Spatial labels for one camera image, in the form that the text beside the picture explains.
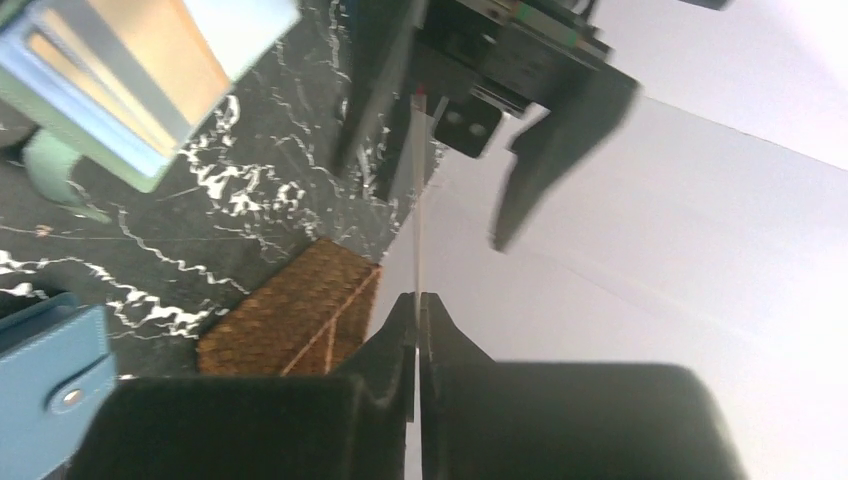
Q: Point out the green card holder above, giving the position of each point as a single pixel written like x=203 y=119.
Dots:
x=54 y=127

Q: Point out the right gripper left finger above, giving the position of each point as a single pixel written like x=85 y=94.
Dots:
x=347 y=424

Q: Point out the brown credit card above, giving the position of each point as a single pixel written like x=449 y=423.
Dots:
x=418 y=141

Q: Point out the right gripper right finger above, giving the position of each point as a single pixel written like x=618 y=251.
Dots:
x=488 y=419

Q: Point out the brown woven divided basket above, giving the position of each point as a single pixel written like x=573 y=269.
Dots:
x=307 y=319

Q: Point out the light blue card holder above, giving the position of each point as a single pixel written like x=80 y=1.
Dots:
x=56 y=370

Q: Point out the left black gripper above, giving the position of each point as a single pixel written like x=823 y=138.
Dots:
x=478 y=61

